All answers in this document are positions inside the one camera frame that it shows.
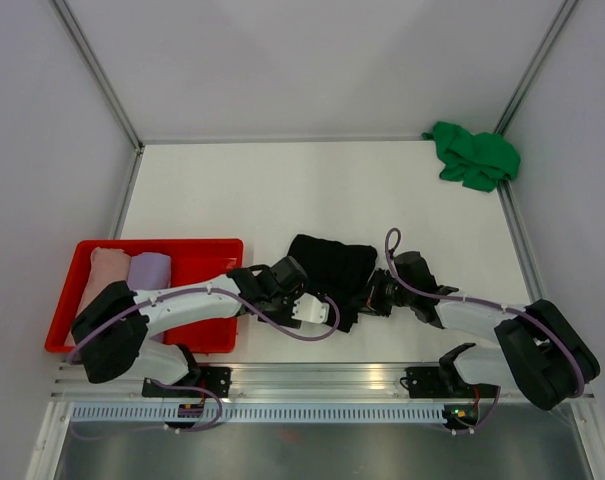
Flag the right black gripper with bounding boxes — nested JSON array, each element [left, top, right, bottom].
[[345, 267, 415, 317]]

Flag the black t shirt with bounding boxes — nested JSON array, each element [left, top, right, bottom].
[[288, 234, 378, 333]]

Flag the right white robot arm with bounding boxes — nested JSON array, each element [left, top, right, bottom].
[[357, 251, 601, 411]]

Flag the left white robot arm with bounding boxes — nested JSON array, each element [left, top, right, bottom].
[[67, 256, 308, 396]]

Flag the red plastic bin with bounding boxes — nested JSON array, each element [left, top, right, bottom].
[[44, 238, 244, 355]]

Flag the lavender rolled t shirt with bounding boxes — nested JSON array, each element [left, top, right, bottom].
[[127, 252, 171, 290]]

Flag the green crumpled t shirt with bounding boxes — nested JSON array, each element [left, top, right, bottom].
[[421, 121, 521, 193]]

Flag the pink rolled t shirt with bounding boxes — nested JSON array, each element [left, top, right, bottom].
[[64, 247, 133, 347]]

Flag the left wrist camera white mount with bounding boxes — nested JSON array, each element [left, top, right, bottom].
[[292, 293, 330, 324]]

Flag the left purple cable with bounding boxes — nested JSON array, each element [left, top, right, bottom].
[[67, 287, 341, 441]]

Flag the aluminium front rail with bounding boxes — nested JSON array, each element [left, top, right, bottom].
[[50, 363, 417, 403]]

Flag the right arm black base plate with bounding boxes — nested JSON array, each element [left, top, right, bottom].
[[400, 364, 497, 399]]

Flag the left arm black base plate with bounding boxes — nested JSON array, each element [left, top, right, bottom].
[[142, 365, 232, 399]]

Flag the slotted grey cable duct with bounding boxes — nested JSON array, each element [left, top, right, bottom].
[[71, 402, 446, 424]]

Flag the left aluminium corner post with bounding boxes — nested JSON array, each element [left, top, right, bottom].
[[49, 0, 144, 153]]

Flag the aluminium corner post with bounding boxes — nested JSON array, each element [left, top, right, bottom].
[[494, 0, 581, 136], [49, 0, 144, 153]]

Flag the right aluminium corner post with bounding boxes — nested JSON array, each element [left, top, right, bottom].
[[494, 0, 581, 136]]

